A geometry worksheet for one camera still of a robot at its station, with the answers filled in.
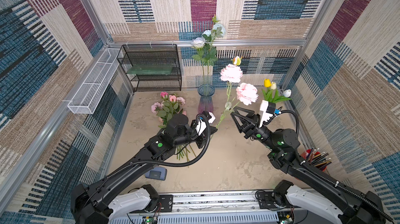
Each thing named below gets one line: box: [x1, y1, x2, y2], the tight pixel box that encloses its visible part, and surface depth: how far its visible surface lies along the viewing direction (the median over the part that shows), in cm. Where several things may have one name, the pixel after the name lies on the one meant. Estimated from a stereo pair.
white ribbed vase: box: [260, 100, 269, 107], surface depth 54 cm
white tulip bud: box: [282, 89, 292, 98], surface depth 79 cm
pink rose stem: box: [163, 94, 180, 119], surface depth 104 cm
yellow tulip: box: [264, 78, 272, 88], surface depth 83 cm
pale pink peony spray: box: [215, 56, 259, 129], surface depth 54 cm
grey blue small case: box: [144, 166, 168, 181], surface depth 82 cm
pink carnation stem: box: [151, 102, 170, 129], surface depth 107 cm
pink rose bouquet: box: [190, 15, 227, 87], surface depth 85 cm
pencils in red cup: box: [307, 147, 333, 169], surface depth 75 cm
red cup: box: [300, 148, 328, 172], surface depth 75 cm
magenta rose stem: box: [159, 91, 176, 116], surface depth 103 cm
